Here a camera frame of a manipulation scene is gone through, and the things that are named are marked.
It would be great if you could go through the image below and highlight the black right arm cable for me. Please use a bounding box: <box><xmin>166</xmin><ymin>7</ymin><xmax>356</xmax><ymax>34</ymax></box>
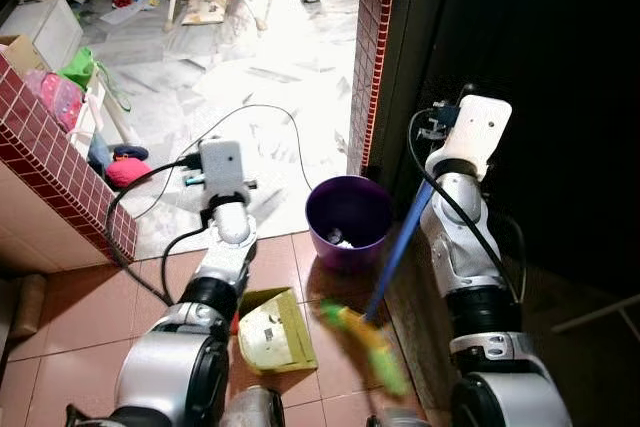
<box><xmin>407</xmin><ymin>105</ymin><xmax>528</xmax><ymax>300</ymax></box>

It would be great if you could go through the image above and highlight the silver robot left leg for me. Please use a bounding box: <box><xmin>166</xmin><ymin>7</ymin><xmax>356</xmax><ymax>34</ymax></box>
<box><xmin>219</xmin><ymin>385</ymin><xmax>289</xmax><ymax>427</ymax></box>

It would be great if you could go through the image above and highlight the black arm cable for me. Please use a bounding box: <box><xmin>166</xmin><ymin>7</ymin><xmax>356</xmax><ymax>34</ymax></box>
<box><xmin>407</xmin><ymin>105</ymin><xmax>528</xmax><ymax>300</ymax></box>
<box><xmin>104</xmin><ymin>154</ymin><xmax>214</xmax><ymax>306</ymax></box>

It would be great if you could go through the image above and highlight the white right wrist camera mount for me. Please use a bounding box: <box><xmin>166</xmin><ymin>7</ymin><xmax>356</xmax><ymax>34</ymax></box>
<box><xmin>425</xmin><ymin>95</ymin><xmax>513</xmax><ymax>182</ymax></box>

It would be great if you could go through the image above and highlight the brown cardboard tube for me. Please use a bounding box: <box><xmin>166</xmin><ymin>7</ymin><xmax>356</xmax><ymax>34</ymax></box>
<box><xmin>9</xmin><ymin>272</ymin><xmax>47</xmax><ymax>341</ymax></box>

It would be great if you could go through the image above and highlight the silver robot right leg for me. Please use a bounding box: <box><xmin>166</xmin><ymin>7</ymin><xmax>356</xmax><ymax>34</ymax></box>
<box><xmin>367</xmin><ymin>407</ymin><xmax>434</xmax><ymax>427</ymax></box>

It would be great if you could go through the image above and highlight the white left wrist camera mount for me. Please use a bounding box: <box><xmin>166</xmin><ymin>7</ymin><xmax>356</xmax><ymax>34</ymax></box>
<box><xmin>198</xmin><ymin>139</ymin><xmax>252</xmax><ymax>210</ymax></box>

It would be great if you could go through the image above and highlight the white storage box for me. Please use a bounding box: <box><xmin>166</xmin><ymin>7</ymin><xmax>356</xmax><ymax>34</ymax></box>
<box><xmin>0</xmin><ymin>0</ymin><xmax>84</xmax><ymax>70</ymax></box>

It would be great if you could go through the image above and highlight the white crumpled paper trash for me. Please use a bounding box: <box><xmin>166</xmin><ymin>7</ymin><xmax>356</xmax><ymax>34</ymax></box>
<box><xmin>328</xmin><ymin>229</ymin><xmax>358</xmax><ymax>250</ymax></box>

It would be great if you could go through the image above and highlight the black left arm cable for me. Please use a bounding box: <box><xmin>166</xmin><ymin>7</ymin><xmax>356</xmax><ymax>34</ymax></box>
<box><xmin>104</xmin><ymin>154</ymin><xmax>214</xmax><ymax>306</ymax></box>

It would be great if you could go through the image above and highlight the blue-handled green broom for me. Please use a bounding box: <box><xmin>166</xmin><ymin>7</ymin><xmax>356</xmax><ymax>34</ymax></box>
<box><xmin>318</xmin><ymin>179</ymin><xmax>438</xmax><ymax>398</ymax></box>

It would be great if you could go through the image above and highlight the white small rack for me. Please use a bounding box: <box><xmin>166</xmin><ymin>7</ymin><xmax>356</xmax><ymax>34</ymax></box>
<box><xmin>68</xmin><ymin>81</ymin><xmax>138</xmax><ymax>155</ymax></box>

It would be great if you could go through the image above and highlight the purple plastic bucket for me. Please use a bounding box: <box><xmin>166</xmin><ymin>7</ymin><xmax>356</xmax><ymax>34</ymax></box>
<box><xmin>305</xmin><ymin>175</ymin><xmax>395</xmax><ymax>273</ymax></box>

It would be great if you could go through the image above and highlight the white thin bar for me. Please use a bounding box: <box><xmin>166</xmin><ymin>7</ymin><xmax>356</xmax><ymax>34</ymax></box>
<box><xmin>552</xmin><ymin>292</ymin><xmax>640</xmax><ymax>336</ymax></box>

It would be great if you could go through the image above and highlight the thin black floor cable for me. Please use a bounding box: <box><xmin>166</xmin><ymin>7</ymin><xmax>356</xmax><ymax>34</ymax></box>
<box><xmin>130</xmin><ymin>103</ymin><xmax>317</xmax><ymax>220</ymax></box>

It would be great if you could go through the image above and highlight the white paper sheet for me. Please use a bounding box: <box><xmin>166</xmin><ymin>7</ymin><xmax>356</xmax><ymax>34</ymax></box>
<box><xmin>99</xmin><ymin>0</ymin><xmax>152</xmax><ymax>27</ymax></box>

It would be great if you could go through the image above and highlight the pink plastic bag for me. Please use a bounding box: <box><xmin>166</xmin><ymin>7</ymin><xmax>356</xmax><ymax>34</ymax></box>
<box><xmin>24</xmin><ymin>69</ymin><xmax>87</xmax><ymax>134</ymax></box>

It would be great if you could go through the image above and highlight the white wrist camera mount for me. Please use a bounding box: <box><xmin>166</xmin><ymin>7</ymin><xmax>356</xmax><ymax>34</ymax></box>
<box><xmin>198</xmin><ymin>139</ymin><xmax>252</xmax><ymax>210</ymax></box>
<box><xmin>425</xmin><ymin>95</ymin><xmax>513</xmax><ymax>182</ymax></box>

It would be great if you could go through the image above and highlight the silver robot leg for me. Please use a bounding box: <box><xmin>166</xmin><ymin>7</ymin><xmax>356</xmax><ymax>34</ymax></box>
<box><xmin>219</xmin><ymin>385</ymin><xmax>289</xmax><ymax>427</ymax></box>
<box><xmin>367</xmin><ymin>407</ymin><xmax>434</xmax><ymax>427</ymax></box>

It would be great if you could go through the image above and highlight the brown cardboard box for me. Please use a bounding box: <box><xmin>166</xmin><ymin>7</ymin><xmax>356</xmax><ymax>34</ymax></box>
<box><xmin>0</xmin><ymin>34</ymin><xmax>47</xmax><ymax>75</ymax></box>

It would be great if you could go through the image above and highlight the yellow-green dustpan red handle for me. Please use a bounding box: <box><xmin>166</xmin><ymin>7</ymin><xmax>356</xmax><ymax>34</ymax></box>
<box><xmin>232</xmin><ymin>287</ymin><xmax>319</xmax><ymax>376</ymax></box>

